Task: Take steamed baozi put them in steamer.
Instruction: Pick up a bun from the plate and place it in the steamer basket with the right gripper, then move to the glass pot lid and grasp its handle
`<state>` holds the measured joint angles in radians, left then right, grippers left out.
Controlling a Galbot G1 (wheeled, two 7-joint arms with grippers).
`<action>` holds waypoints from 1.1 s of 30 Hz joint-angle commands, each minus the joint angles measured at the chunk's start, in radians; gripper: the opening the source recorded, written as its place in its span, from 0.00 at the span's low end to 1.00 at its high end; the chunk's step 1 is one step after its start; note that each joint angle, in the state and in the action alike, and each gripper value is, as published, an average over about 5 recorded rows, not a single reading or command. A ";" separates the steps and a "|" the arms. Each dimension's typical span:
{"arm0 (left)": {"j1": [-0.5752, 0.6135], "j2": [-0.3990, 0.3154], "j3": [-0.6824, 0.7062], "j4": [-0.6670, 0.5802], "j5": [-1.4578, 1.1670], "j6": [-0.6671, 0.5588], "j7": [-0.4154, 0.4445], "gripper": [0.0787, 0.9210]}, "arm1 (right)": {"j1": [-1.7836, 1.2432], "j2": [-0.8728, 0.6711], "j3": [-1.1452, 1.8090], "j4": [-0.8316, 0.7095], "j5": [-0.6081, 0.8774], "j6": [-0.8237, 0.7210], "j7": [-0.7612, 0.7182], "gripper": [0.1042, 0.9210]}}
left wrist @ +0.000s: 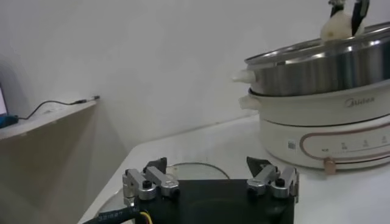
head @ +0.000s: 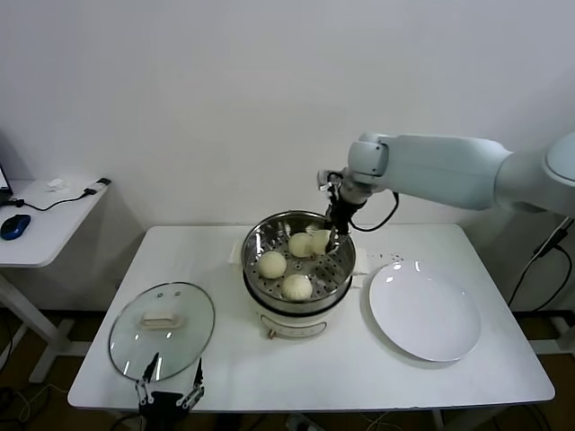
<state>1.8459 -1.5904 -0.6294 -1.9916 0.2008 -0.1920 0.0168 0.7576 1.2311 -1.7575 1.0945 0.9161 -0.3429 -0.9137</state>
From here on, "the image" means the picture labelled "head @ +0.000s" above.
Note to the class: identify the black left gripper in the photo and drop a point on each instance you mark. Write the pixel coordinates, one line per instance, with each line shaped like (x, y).
(166, 406)

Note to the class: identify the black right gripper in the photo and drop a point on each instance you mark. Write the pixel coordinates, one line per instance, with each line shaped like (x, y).
(341, 215)

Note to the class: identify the white steamed baozi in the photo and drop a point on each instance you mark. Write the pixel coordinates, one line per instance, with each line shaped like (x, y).
(272, 265)
(319, 242)
(298, 245)
(296, 287)

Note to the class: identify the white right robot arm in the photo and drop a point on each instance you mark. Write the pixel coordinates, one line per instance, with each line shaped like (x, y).
(440, 166)

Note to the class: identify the stainless steel steamer basket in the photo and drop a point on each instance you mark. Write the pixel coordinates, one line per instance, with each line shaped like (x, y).
(292, 306)

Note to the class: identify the white round plate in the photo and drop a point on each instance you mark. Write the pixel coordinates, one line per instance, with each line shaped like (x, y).
(422, 310)

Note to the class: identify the white floor power strip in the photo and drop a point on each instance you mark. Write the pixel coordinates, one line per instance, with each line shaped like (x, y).
(300, 423)

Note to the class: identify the white side desk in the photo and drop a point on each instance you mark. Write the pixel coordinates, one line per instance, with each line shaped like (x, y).
(49, 229)

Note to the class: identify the small black adapter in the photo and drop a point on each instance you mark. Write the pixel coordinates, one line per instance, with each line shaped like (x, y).
(103, 182)

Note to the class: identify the blue computer mouse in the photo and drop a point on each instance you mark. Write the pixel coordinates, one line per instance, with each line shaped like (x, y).
(15, 226)

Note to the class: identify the small white crumpled tissue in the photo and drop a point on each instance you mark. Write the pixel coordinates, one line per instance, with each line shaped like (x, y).
(56, 185)

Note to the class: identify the black laptop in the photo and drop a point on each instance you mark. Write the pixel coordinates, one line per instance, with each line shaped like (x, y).
(3, 182)

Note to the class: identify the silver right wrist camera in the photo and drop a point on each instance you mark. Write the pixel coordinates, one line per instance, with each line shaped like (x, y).
(327, 178)

